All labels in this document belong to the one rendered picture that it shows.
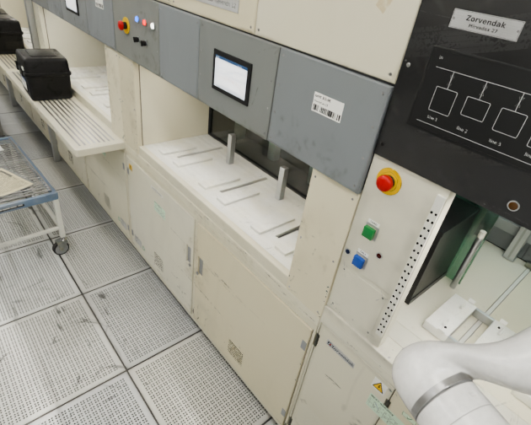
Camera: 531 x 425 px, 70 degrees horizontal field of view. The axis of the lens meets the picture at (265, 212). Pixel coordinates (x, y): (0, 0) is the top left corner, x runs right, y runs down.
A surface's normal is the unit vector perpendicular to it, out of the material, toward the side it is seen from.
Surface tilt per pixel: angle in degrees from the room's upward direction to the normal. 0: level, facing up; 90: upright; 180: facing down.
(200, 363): 0
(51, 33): 90
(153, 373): 0
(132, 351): 0
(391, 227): 90
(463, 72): 90
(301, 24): 90
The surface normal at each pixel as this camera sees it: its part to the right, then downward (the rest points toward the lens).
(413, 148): -0.75, 0.28
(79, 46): 0.65, 0.49
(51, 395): 0.14, -0.82
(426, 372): -0.39, -0.55
